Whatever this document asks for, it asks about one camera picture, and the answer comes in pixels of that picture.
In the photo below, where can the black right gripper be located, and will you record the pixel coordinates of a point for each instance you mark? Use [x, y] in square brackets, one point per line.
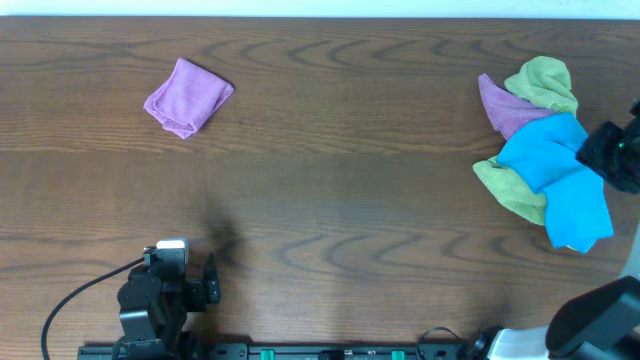
[591, 151]

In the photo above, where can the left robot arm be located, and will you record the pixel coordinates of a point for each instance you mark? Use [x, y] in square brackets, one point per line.
[154, 304]

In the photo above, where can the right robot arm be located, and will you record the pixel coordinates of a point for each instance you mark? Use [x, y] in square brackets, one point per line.
[599, 324]

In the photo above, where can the crumpled purple cloth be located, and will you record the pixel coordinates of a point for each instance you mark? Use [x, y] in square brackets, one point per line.
[506, 112]

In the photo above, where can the folded purple cloth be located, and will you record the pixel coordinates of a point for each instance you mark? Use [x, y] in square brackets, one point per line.
[187, 99]

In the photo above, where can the upper green cloth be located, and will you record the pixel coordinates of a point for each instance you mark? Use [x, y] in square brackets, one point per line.
[545, 82]

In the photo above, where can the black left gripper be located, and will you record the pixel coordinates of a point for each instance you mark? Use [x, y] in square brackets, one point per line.
[205, 295]

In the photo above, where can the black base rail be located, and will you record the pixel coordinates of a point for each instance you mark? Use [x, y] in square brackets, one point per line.
[433, 351]

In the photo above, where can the blue cloth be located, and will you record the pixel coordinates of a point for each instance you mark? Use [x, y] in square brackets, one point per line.
[544, 154]

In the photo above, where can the lower green cloth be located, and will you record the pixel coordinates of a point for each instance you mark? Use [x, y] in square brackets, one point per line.
[511, 191]

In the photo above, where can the green cloth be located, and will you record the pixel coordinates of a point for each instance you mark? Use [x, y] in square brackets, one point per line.
[545, 82]
[511, 191]

